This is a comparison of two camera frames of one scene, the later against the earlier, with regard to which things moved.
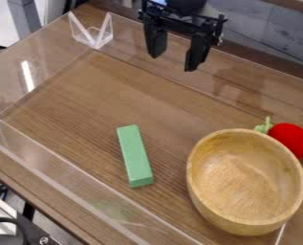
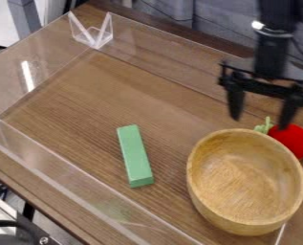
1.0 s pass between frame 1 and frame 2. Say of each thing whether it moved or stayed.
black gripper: moved
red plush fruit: stayed
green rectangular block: stayed
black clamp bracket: stayed
